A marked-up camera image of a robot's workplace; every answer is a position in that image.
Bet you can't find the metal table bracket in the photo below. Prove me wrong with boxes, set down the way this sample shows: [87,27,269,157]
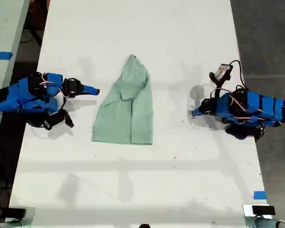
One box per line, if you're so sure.
[0,207,36,228]
[242,204,285,228]

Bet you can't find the black camera cable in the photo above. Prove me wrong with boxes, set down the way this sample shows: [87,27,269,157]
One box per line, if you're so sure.
[26,120,48,130]
[228,59,245,90]

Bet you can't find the short blue tape piece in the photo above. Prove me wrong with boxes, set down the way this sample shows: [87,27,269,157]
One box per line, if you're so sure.
[253,190,267,200]

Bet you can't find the small black box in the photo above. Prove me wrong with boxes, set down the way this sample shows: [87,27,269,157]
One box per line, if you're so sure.
[251,205,276,216]
[7,208,27,219]

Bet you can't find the black camera box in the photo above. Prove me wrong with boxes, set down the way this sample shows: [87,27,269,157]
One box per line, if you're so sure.
[43,109,75,131]
[209,63,233,84]

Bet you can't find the pale side table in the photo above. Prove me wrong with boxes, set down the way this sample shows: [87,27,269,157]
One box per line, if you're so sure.
[0,0,31,155]

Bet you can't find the short black camera stalk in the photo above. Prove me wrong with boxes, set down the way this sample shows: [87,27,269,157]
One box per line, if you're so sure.
[210,80,225,99]
[58,96,67,112]

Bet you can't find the pale green T-shirt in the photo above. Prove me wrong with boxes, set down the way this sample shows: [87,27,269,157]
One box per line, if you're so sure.
[92,54,154,145]

